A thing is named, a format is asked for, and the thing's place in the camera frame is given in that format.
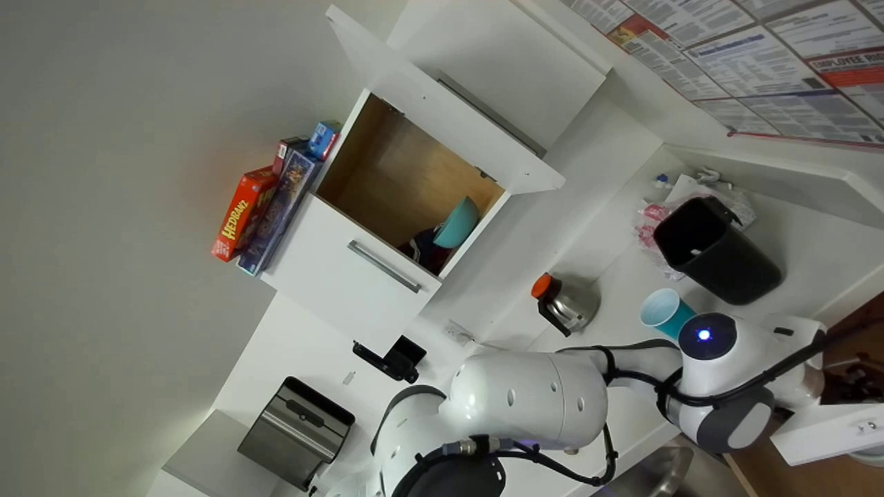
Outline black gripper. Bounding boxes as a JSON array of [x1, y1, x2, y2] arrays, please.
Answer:
[[821, 352, 884, 406]]

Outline wooden drawer white front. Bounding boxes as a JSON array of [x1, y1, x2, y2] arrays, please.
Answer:
[[730, 292, 884, 497]]

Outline black plastic container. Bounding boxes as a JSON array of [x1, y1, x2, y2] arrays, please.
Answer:
[[652, 195, 784, 307]]

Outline teal plastic cup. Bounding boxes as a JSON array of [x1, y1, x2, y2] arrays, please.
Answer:
[[637, 288, 699, 343]]

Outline steel round basin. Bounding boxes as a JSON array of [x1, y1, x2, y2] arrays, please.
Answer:
[[588, 438, 730, 497]]

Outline clear plastic bag pink items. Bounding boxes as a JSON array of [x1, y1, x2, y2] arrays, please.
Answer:
[[632, 166, 757, 252]]

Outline small steel carafe orange lid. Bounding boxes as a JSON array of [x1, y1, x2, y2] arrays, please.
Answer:
[[530, 270, 603, 339]]

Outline teal bowl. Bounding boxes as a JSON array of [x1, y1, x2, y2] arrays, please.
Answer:
[[430, 192, 484, 252]]

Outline open white cabinet door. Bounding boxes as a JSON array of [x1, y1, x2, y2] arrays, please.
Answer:
[[325, 3, 567, 195]]

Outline steel paper towel dispenser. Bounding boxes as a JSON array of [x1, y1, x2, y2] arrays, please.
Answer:
[[235, 372, 356, 490]]

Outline small blue box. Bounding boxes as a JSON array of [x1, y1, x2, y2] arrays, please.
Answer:
[[306, 122, 342, 159]]

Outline blue cardboard box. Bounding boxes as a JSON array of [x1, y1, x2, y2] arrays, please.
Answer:
[[235, 138, 325, 279]]

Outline red cardboard box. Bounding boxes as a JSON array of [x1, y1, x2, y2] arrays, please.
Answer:
[[210, 166, 278, 265]]

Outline white wrist camera block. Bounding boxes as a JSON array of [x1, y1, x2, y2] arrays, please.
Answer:
[[771, 406, 884, 470]]

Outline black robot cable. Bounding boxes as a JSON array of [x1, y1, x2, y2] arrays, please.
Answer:
[[495, 339, 686, 489]]

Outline large printed wall poster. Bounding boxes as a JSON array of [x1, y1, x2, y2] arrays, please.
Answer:
[[561, 0, 884, 148]]

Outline black mounted camera device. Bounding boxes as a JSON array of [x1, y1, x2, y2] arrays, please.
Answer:
[[351, 333, 429, 384]]

